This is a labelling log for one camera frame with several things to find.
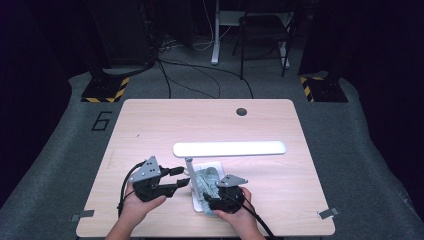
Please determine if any person's left hand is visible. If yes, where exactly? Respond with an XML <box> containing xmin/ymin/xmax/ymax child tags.
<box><xmin>121</xmin><ymin>184</ymin><xmax>167</xmax><ymax>219</ymax></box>

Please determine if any black striped stand base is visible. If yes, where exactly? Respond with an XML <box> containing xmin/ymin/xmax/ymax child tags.
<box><xmin>80</xmin><ymin>68</ymin><xmax>130</xmax><ymax>104</ymax></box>
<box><xmin>299</xmin><ymin>75</ymin><xmax>349</xmax><ymax>103</ymax></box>

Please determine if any left hand-held gripper cable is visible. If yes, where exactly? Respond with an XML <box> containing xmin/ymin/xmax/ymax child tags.
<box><xmin>117</xmin><ymin>160</ymin><xmax>148</xmax><ymax>218</ymax></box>

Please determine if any black floor cable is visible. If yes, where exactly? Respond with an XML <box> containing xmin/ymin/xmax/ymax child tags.
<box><xmin>156</xmin><ymin>58</ymin><xmax>255</xmax><ymax>100</ymax></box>
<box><xmin>156</xmin><ymin>59</ymin><xmax>173</xmax><ymax>100</ymax></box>

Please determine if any black folding chair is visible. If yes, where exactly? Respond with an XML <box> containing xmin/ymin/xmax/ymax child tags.
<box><xmin>232</xmin><ymin>6</ymin><xmax>298</xmax><ymax>80</ymax></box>

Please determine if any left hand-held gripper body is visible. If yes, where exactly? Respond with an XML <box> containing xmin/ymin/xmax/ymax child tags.
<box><xmin>129</xmin><ymin>155</ymin><xmax>176</xmax><ymax>203</ymax></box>

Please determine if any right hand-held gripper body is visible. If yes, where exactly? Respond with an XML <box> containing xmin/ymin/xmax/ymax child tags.
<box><xmin>208</xmin><ymin>174</ymin><xmax>249</xmax><ymax>214</ymax></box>

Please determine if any black cabinet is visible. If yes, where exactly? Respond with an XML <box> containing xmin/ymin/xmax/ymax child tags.
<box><xmin>89</xmin><ymin>0</ymin><xmax>158</xmax><ymax>68</ymax></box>

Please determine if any light blue cloth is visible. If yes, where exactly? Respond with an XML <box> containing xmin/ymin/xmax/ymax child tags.
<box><xmin>194</xmin><ymin>166</ymin><xmax>223</xmax><ymax>218</ymax></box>

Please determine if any right hand-held gripper cable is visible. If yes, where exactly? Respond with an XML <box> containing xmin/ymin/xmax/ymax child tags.
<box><xmin>233</xmin><ymin>196</ymin><xmax>278</xmax><ymax>240</ymax></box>

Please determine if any person's right hand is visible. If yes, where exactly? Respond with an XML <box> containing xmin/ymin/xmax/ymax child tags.
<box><xmin>214</xmin><ymin>187</ymin><xmax>258</xmax><ymax>233</ymax></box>

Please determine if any grey tape piece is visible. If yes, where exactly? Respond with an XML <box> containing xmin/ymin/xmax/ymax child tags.
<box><xmin>69</xmin><ymin>209</ymin><xmax>96</xmax><ymax>223</ymax></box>
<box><xmin>317</xmin><ymin>207</ymin><xmax>340</xmax><ymax>220</ymax></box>

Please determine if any hand-held gripper cable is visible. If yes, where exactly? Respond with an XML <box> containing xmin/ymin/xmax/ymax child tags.
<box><xmin>233</xmin><ymin>196</ymin><xmax>278</xmax><ymax>240</ymax></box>
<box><xmin>117</xmin><ymin>160</ymin><xmax>148</xmax><ymax>218</ymax></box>

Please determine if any white cable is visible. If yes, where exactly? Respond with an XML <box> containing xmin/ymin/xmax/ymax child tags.
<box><xmin>191</xmin><ymin>0</ymin><xmax>234</xmax><ymax>52</ymax></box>

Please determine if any white desk lamp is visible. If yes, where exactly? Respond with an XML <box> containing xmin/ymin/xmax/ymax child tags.
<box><xmin>172</xmin><ymin>140</ymin><xmax>287</xmax><ymax>213</ymax></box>

